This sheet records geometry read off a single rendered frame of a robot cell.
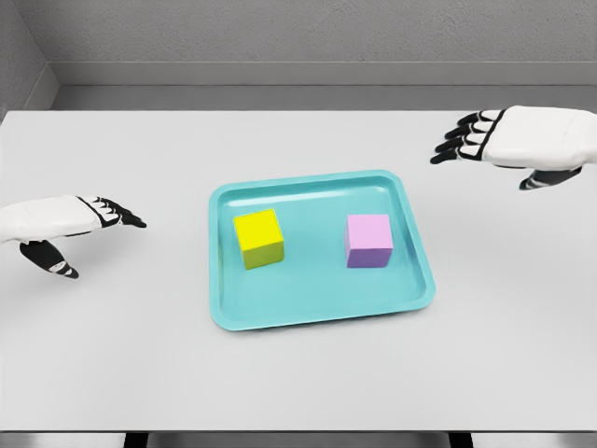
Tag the yellow cube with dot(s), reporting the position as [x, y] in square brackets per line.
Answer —
[259, 238]

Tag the pink cube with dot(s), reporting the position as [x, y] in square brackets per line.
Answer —
[368, 240]

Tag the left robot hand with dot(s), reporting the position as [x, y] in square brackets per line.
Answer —
[51, 218]

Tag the teal tray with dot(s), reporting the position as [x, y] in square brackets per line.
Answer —
[322, 275]

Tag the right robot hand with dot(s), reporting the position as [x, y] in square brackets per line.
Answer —
[531, 137]

